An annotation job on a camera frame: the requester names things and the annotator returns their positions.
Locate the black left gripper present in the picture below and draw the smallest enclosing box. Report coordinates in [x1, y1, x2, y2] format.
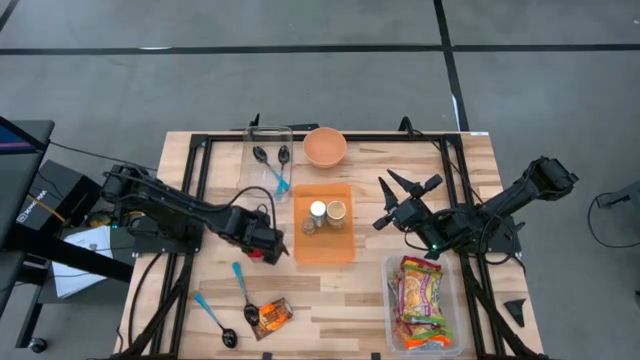
[227, 205, 291, 267]

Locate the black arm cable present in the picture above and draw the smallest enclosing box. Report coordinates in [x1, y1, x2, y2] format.
[398, 115, 486, 206]

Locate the black aluminium table frame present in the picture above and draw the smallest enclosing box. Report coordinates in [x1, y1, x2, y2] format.
[114, 130, 551, 360]

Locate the thick black cable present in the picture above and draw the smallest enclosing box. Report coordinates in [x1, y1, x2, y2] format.
[126, 252, 166, 351]

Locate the black floor cable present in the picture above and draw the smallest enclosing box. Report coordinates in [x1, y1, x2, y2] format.
[587, 192, 640, 250]

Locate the white paper sheet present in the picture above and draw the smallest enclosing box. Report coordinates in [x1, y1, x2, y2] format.
[51, 224, 115, 300]

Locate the peach orange bowl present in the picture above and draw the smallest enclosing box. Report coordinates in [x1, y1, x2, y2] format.
[302, 126, 348, 169]

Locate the clear rectangular plastic container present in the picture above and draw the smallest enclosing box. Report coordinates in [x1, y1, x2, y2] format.
[382, 252, 464, 357]

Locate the yellow cable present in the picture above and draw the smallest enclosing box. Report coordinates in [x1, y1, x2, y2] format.
[27, 193, 69, 225]

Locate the clear handled plastic bin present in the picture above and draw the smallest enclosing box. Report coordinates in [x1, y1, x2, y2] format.
[236, 124, 295, 204]

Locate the seasoning jar white lid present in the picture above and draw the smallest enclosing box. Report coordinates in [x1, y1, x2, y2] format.
[309, 200, 328, 229]

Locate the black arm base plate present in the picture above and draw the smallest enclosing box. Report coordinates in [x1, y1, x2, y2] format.
[132, 214, 205, 255]
[448, 213, 521, 255]

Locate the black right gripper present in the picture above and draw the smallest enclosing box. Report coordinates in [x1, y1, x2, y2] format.
[372, 168, 447, 252]

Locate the green pink snack packet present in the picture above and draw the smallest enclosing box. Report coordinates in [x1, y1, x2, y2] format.
[394, 319, 454, 341]

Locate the grey floor stand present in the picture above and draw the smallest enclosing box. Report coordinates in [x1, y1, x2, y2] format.
[594, 179, 640, 211]

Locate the orange brown snack packet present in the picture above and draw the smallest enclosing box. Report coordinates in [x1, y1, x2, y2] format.
[251, 297, 294, 342]

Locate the teal handled black spoon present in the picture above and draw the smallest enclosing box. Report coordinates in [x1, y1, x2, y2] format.
[192, 292, 239, 350]
[273, 144, 292, 197]
[252, 145, 291, 196]
[230, 261, 261, 328]

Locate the spice jar beige lid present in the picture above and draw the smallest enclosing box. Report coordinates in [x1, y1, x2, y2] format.
[326, 200, 348, 230]

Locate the orange plastic tray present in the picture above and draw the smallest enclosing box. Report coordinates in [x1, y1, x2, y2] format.
[293, 182, 357, 265]

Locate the green yellow noodle packet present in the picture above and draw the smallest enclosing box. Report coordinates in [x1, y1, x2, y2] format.
[397, 264, 446, 326]

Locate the thin black cable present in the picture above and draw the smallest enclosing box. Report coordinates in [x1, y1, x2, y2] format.
[48, 141, 160, 174]

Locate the black desk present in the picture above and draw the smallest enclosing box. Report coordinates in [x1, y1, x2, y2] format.
[0, 115, 135, 351]

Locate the black control box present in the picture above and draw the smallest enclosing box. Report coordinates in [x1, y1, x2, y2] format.
[16, 159, 104, 232]

